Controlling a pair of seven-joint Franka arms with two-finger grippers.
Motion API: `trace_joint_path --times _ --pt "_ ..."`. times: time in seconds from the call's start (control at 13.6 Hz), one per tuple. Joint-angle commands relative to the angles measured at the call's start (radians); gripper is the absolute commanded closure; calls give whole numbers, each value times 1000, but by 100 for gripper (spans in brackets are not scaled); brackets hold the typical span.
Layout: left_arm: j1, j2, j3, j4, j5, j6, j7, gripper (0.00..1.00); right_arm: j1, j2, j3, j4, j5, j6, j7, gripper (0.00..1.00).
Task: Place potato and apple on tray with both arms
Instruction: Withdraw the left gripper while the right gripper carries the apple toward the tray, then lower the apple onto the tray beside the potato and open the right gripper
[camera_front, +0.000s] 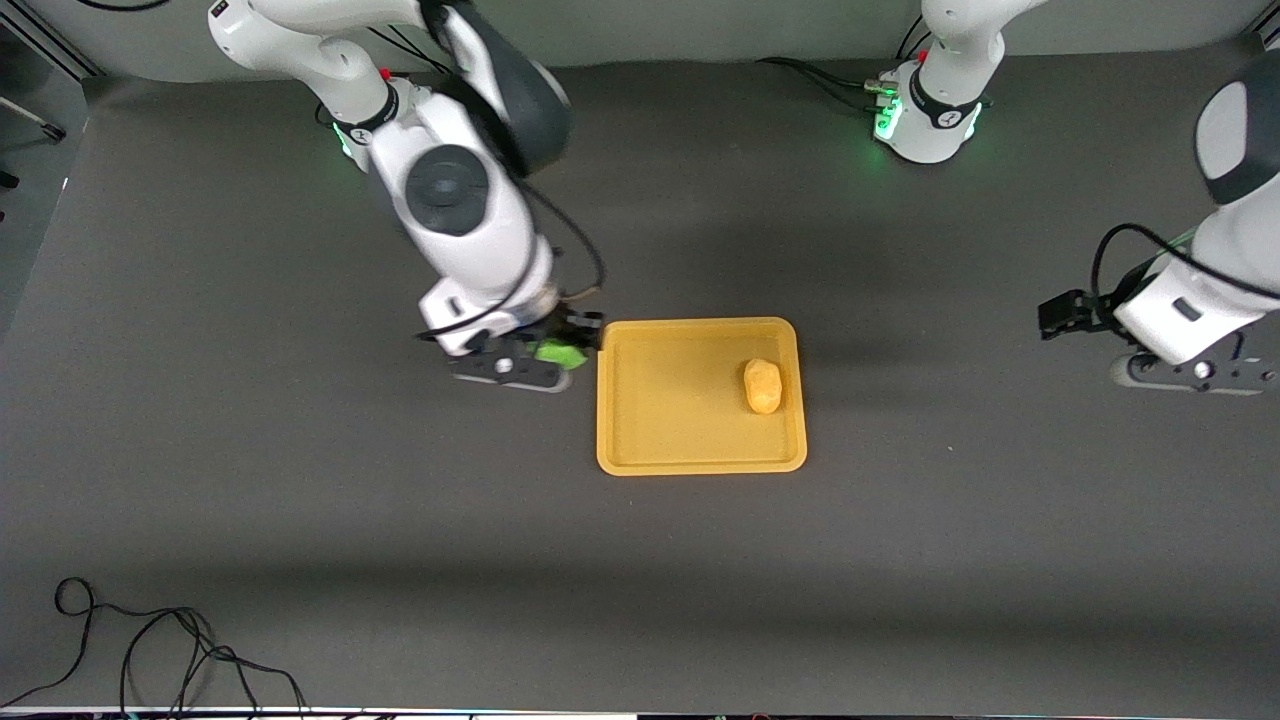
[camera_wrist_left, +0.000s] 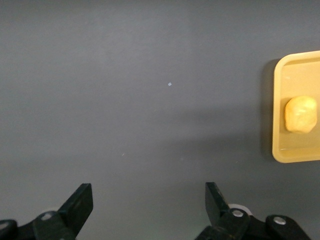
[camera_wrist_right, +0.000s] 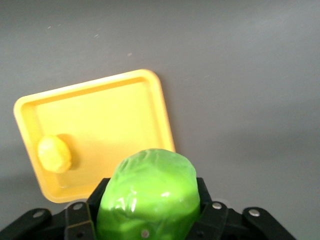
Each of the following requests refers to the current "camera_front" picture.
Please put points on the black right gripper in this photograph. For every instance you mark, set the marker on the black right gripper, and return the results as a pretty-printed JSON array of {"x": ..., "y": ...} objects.
[{"x": 562, "y": 327}]

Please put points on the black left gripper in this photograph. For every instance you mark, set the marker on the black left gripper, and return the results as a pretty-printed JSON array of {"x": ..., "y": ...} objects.
[{"x": 1092, "y": 309}]

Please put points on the green apple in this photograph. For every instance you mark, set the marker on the green apple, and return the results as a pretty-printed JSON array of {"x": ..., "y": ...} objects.
[{"x": 560, "y": 352}]

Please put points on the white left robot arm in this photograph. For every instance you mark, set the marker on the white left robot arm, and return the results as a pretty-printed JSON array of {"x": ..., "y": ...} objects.
[{"x": 1200, "y": 290}]

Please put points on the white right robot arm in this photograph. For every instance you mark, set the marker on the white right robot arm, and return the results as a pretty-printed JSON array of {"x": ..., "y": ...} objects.
[{"x": 470, "y": 240}]

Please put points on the orange plastic tray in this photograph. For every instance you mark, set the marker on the orange plastic tray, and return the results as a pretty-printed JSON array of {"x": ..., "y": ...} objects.
[{"x": 680, "y": 400}]

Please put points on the dark grey table mat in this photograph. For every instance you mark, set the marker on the dark grey table mat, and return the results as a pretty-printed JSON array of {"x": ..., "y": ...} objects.
[{"x": 640, "y": 580}]

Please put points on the aluminium frame profile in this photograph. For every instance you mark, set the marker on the aluminium frame profile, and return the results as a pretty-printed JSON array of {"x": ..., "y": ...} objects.
[{"x": 50, "y": 40}]

